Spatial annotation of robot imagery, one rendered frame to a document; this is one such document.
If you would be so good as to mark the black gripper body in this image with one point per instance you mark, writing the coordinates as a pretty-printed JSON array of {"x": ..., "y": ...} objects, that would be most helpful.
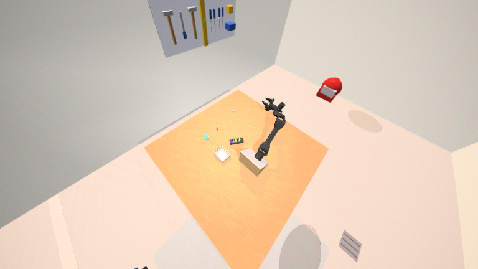
[{"x": 271, "y": 105}]

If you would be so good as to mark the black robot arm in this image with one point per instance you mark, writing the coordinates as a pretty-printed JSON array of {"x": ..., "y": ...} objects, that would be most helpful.
[{"x": 279, "y": 124}]

